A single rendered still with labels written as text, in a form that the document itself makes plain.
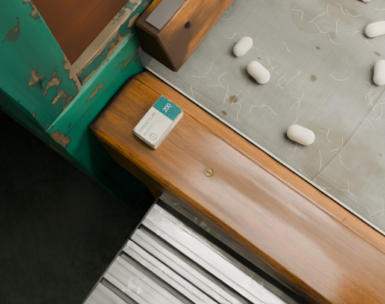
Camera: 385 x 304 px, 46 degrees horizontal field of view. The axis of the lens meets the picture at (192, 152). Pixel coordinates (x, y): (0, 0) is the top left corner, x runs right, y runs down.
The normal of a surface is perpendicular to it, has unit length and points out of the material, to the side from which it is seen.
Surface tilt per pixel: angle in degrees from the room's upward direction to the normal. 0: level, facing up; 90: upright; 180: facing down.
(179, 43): 66
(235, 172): 0
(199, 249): 0
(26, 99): 90
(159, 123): 0
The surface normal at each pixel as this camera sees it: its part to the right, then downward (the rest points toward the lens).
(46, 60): 0.80, 0.58
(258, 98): -0.02, -0.25
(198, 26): 0.73, 0.43
